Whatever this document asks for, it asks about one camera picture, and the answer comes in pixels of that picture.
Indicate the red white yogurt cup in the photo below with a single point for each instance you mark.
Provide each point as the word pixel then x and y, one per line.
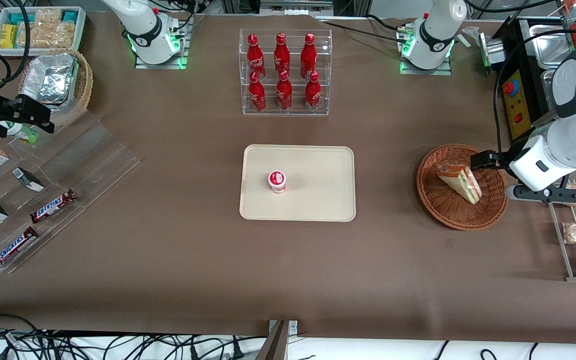
pixel 277 182

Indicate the Snickers chocolate bar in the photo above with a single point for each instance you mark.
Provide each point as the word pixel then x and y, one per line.
pixel 53 206
pixel 14 248

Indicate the white plastic bin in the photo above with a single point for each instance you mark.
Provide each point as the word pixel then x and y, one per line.
pixel 82 30

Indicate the clear acrylic stepped display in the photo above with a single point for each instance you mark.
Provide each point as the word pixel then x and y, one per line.
pixel 93 150

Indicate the beige plastic tray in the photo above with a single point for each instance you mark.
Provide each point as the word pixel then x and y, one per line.
pixel 318 185

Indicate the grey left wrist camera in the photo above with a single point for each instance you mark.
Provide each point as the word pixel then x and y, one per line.
pixel 543 194

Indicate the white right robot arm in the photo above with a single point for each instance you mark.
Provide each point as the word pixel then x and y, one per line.
pixel 143 30

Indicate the clear cracker pack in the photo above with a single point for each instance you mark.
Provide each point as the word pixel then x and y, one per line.
pixel 45 17
pixel 48 36

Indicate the triangle sandwich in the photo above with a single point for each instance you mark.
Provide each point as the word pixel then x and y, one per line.
pixel 463 181

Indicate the silver metal block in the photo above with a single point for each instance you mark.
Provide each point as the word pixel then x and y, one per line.
pixel 493 52

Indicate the red sauce bottle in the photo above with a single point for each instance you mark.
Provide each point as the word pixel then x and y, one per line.
pixel 575 36

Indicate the grey metal post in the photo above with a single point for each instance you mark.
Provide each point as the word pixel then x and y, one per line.
pixel 274 347

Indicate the clear plastic bag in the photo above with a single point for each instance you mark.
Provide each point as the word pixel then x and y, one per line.
pixel 472 35

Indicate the clear acrylic bottle rack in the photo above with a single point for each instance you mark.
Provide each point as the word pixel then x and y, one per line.
pixel 325 60

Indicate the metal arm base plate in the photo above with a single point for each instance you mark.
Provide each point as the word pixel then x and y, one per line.
pixel 443 69
pixel 180 55

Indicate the light wicker basket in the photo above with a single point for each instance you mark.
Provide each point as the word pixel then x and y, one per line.
pixel 86 85

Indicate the black machine yellow panel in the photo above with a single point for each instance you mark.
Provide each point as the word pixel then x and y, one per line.
pixel 523 45

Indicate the silver metal bracket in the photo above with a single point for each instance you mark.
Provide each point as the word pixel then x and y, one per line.
pixel 293 326

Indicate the brown table cover sheet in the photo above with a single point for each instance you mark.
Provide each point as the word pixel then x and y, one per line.
pixel 168 280

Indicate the brown wicker basket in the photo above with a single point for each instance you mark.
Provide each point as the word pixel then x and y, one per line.
pixel 443 206

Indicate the red Coca-Cola bottle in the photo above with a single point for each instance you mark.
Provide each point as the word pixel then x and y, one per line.
pixel 308 55
pixel 254 55
pixel 257 95
pixel 281 54
pixel 284 94
pixel 312 94

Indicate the silver foil container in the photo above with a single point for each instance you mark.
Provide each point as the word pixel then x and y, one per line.
pixel 48 80

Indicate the stainless steel pan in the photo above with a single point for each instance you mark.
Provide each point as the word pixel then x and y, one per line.
pixel 550 47

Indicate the yellow snack packet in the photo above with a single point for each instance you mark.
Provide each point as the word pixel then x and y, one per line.
pixel 8 36

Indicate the teal snack packet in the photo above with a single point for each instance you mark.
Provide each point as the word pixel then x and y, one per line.
pixel 18 18
pixel 70 16

